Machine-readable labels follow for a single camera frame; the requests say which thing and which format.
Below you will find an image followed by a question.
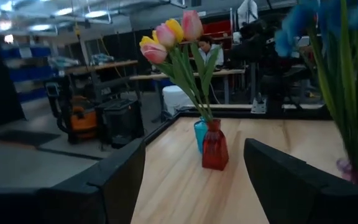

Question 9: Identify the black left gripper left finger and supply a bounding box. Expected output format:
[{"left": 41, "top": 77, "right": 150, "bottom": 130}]
[{"left": 87, "top": 139, "right": 146, "bottom": 224}]

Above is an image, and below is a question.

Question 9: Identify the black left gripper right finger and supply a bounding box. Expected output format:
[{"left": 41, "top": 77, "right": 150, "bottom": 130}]
[{"left": 244, "top": 138, "right": 328, "bottom": 224}]

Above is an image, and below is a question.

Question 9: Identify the pink artificial tulip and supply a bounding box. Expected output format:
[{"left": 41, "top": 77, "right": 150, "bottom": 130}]
[
  {"left": 140, "top": 42, "right": 213, "bottom": 122},
  {"left": 155, "top": 23, "right": 213, "bottom": 122},
  {"left": 181, "top": 9, "right": 223, "bottom": 122}
]

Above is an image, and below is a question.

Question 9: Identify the yellow artificial tulip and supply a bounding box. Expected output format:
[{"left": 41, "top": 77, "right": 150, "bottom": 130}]
[
  {"left": 165, "top": 18, "right": 208, "bottom": 121},
  {"left": 139, "top": 35, "right": 206, "bottom": 121}
]

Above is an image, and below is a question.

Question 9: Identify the red glass vase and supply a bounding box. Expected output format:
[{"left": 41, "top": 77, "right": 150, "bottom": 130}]
[{"left": 201, "top": 118, "right": 229, "bottom": 171}]

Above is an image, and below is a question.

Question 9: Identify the teal glass vase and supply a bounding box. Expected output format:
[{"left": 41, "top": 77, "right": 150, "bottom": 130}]
[{"left": 193, "top": 117, "right": 209, "bottom": 155}]

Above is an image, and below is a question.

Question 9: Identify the black bin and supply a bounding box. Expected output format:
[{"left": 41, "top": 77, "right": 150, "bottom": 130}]
[{"left": 96, "top": 98, "right": 145, "bottom": 149}]

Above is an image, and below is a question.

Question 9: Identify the orange shop vacuum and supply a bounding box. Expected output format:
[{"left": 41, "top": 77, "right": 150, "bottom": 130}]
[{"left": 57, "top": 95, "right": 98, "bottom": 144}]

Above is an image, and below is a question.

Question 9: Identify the white bin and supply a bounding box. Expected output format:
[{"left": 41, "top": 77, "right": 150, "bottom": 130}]
[{"left": 162, "top": 85, "right": 195, "bottom": 116}]

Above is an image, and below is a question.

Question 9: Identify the dark floor mat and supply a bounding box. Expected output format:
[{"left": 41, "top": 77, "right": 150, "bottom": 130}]
[{"left": 0, "top": 129, "right": 61, "bottom": 147}]

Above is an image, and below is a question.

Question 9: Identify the wooden workbench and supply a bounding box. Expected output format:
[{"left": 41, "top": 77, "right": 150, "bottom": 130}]
[{"left": 63, "top": 60, "right": 139, "bottom": 76}]

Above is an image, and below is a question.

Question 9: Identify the pale blue machine on bench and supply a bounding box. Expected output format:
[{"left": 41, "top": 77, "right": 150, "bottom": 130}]
[{"left": 89, "top": 53, "right": 115, "bottom": 67}]

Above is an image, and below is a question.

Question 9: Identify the blue storage bin shelf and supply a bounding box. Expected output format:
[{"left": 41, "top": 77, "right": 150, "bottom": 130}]
[{"left": 0, "top": 45, "right": 56, "bottom": 103}]

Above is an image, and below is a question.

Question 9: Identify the person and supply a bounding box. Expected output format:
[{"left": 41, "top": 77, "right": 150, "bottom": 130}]
[{"left": 197, "top": 35, "right": 226, "bottom": 68}]

